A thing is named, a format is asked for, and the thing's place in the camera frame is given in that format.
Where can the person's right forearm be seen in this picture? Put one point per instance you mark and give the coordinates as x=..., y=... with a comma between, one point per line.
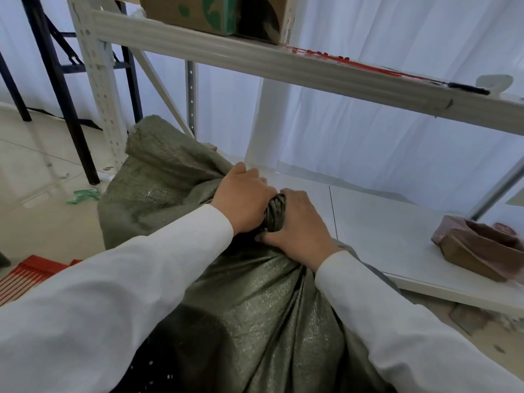
x=401, y=335

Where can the person's left forearm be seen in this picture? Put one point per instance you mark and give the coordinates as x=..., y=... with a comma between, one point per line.
x=114, y=294

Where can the cardboard box with green print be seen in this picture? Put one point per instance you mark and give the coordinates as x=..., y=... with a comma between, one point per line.
x=192, y=12

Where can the white plastic piece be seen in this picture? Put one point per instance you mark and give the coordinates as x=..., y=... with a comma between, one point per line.
x=495, y=82

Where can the white curtain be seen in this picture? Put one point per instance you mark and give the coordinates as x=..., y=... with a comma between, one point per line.
x=368, y=143

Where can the dark blue metal rack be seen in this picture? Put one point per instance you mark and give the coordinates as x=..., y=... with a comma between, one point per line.
x=55, y=77

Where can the person's left fingers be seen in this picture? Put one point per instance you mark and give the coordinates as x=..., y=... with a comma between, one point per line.
x=258, y=180

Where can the person's right hand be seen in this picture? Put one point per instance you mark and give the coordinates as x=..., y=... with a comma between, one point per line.
x=305, y=229

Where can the person's left hand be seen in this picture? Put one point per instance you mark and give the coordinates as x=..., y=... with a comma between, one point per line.
x=239, y=200

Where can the person's right thumb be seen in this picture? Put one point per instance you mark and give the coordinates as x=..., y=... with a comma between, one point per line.
x=272, y=239

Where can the green woven sack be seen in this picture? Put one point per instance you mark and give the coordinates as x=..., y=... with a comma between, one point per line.
x=266, y=311

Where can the dark brown cardboard box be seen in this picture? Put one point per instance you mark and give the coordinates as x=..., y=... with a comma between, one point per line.
x=262, y=16

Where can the crumpled brown pink packet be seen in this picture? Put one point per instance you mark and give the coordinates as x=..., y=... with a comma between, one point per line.
x=475, y=249

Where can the white metal shelf rack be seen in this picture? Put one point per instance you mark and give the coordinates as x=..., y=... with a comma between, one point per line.
x=245, y=57

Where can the green plastic scrap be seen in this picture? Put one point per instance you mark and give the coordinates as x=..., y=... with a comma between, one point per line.
x=84, y=196

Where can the black pen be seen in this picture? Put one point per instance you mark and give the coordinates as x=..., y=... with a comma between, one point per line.
x=468, y=88

